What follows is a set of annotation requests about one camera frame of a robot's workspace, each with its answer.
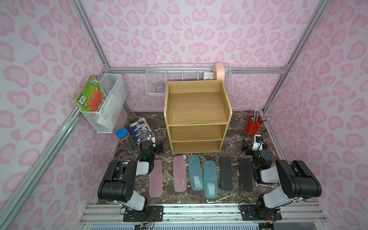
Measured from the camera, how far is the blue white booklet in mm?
1034

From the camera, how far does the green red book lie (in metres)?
0.66

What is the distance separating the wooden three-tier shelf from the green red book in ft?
1.21

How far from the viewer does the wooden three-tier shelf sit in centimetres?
74
